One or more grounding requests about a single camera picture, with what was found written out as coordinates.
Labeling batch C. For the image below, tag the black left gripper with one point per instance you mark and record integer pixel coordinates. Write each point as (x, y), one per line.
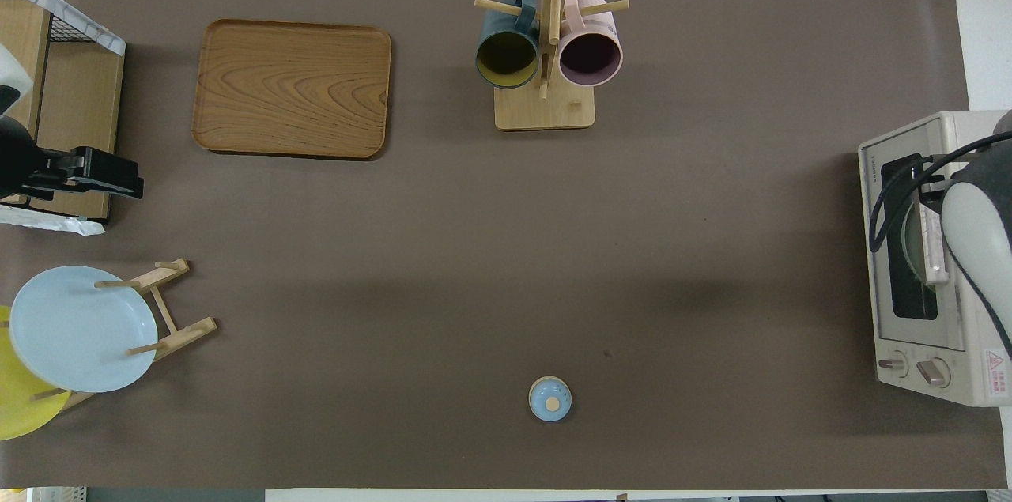
(71, 174)

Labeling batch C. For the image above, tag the mint green plate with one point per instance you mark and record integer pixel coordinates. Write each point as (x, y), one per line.
(911, 249)

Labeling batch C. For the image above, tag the white toaster oven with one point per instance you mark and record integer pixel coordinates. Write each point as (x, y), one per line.
(968, 375)

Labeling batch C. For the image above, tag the wooden step shelf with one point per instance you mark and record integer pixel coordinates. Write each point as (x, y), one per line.
(79, 91)

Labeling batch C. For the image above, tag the white checkered cloth liner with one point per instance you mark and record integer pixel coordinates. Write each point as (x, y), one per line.
(87, 29)

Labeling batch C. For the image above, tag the light blue plate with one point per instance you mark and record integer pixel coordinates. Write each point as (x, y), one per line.
(79, 328)

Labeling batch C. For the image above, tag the wooden plate rack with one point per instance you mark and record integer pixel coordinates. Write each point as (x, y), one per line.
(186, 334)

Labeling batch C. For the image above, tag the wooden tray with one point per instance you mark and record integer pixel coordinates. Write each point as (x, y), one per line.
(292, 91)

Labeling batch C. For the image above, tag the yellow plate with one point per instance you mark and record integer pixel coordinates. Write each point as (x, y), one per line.
(16, 407)

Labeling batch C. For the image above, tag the dark teal mug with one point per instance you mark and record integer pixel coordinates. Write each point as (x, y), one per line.
(506, 59)

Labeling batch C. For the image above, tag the wooden mug rack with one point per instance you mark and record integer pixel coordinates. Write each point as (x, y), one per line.
(545, 111)

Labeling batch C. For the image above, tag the brown table mat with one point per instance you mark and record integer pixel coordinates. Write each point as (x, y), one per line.
(553, 265)

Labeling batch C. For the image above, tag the small blue bell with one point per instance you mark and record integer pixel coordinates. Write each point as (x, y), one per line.
(550, 399)

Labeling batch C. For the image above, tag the pink mug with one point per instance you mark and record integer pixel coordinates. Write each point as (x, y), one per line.
(589, 59)

